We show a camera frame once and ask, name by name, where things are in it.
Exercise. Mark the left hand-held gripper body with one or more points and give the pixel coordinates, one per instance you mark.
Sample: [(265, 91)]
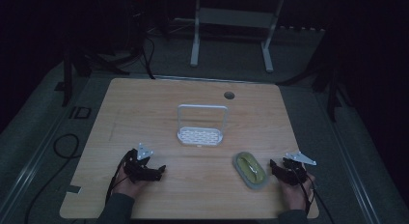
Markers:
[(139, 167)]

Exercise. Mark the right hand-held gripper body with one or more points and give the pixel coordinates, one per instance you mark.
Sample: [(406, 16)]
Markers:
[(296, 168)]

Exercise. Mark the yellow-green soap dish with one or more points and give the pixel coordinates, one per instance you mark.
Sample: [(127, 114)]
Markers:
[(250, 170)]

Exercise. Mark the person's left hand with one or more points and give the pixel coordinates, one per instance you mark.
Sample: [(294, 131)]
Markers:
[(128, 186)]

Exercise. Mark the person's right hand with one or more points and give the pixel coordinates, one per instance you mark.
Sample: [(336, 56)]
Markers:
[(296, 196)]

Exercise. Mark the grey tape strip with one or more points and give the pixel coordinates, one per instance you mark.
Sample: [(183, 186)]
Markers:
[(73, 189)]

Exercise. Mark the black metal stand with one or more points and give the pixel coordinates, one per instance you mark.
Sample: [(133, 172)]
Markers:
[(67, 79)]

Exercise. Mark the white metal desk frame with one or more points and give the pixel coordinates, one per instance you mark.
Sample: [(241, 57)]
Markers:
[(231, 18)]

